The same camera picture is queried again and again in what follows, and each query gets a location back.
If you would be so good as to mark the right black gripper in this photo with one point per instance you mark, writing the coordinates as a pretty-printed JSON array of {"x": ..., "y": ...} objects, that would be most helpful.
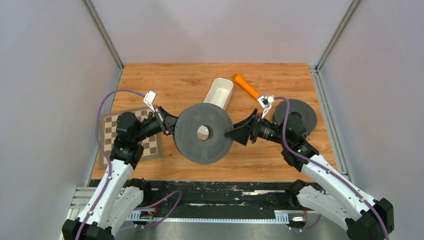
[{"x": 240, "y": 134}]

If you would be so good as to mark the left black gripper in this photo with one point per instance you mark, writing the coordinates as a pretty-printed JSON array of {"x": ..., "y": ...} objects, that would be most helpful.
[{"x": 168, "y": 125}]

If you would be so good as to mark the black spool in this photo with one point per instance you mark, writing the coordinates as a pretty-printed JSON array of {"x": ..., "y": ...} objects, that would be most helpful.
[
  {"x": 297, "y": 108},
  {"x": 199, "y": 133}
]

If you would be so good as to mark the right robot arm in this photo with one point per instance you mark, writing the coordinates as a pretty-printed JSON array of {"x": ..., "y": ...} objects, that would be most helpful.
[{"x": 361, "y": 215}]

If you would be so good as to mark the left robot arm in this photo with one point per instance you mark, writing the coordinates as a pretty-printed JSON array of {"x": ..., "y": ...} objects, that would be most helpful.
[{"x": 119, "y": 165}]

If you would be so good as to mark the wooden chessboard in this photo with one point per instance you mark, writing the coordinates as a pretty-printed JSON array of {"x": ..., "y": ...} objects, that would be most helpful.
[{"x": 152, "y": 146}]

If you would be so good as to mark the white oblong tray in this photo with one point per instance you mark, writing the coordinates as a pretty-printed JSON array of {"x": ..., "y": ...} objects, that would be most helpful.
[{"x": 220, "y": 92}]

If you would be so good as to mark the orange flashlight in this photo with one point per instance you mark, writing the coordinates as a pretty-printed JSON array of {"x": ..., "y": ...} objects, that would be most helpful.
[{"x": 239, "y": 80}]

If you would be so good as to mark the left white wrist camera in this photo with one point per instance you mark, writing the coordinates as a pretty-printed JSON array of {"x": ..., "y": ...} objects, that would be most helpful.
[{"x": 149, "y": 99}]

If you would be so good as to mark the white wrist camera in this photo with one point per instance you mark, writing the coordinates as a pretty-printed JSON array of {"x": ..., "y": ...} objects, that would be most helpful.
[
  {"x": 149, "y": 99},
  {"x": 266, "y": 103}
]

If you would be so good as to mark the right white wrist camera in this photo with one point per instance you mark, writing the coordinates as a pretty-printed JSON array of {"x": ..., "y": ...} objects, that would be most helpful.
[{"x": 266, "y": 103}]

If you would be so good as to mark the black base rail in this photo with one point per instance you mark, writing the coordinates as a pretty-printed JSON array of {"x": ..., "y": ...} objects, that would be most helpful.
[{"x": 213, "y": 202}]

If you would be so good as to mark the left aluminium frame post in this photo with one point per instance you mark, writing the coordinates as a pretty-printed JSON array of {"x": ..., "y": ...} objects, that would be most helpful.
[{"x": 93, "y": 13}]

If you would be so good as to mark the aluminium frame post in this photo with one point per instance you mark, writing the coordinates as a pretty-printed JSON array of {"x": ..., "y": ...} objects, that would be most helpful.
[
  {"x": 350, "y": 12},
  {"x": 93, "y": 13}
]

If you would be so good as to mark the right aluminium frame post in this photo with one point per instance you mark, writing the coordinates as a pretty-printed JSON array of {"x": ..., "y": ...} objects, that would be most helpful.
[{"x": 350, "y": 12}]

